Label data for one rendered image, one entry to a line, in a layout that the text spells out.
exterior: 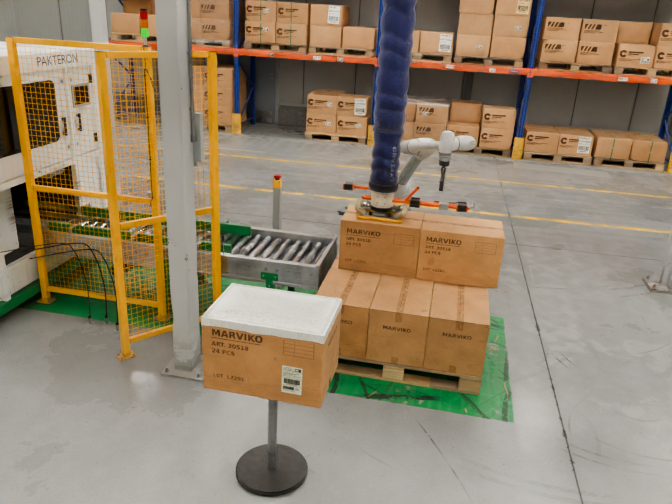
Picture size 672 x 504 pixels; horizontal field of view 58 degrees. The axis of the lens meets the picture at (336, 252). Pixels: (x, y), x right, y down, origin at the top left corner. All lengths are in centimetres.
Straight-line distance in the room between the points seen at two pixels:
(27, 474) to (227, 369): 133
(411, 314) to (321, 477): 123
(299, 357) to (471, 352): 164
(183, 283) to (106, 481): 127
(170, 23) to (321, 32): 827
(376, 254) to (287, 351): 189
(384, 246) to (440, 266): 44
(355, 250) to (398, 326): 78
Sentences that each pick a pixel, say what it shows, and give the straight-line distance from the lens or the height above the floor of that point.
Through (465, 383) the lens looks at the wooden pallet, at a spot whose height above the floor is 8.
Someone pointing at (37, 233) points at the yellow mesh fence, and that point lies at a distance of 543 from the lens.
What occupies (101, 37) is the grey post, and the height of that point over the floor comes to 200.
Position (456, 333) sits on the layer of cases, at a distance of 416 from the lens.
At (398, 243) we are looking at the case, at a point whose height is 81.
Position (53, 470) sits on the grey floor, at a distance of 384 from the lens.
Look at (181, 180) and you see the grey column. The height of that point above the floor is 138.
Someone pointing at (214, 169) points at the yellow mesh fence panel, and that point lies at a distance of 448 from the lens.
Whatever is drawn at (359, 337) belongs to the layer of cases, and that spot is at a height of 31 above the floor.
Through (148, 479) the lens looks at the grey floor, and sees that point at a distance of 365.
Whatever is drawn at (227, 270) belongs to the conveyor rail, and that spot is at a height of 47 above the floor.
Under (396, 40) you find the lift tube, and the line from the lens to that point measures 437.
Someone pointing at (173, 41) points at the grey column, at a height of 219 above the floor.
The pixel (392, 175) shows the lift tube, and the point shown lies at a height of 129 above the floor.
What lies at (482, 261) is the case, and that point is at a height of 75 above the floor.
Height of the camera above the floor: 241
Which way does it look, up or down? 22 degrees down
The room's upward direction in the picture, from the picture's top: 3 degrees clockwise
